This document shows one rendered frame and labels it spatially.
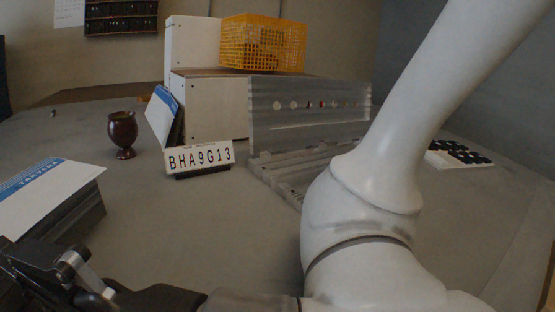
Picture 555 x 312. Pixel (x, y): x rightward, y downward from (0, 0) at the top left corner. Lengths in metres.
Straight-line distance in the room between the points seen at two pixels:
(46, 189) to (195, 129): 0.42
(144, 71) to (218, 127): 1.66
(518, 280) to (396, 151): 0.39
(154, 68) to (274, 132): 1.82
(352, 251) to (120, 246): 0.32
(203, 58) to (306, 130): 0.46
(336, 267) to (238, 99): 0.59
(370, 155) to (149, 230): 0.33
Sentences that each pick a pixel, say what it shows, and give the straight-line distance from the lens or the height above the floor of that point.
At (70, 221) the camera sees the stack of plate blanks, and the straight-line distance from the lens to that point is 0.41.
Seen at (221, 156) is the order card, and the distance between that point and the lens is 0.56.
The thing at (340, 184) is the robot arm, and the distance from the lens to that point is 0.21.
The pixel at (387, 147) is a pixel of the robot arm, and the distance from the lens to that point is 0.21.
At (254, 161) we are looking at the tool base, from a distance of 0.56.
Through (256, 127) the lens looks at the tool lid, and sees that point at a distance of 0.54.
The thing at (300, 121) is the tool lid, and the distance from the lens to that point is 0.62.
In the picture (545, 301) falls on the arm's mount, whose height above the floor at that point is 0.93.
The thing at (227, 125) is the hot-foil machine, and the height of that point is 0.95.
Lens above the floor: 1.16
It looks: 23 degrees down
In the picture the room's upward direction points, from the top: 6 degrees clockwise
